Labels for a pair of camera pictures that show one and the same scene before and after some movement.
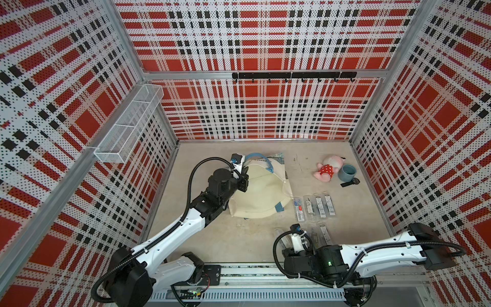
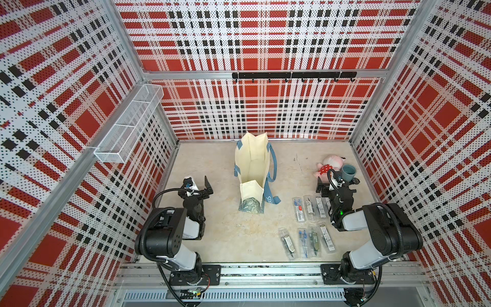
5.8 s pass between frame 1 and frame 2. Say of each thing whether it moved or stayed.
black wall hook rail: stayed
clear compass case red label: stayed
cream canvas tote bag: moved
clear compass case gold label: stayed
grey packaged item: stayed
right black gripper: moved
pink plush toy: stayed
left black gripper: moved
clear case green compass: moved
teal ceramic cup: stayed
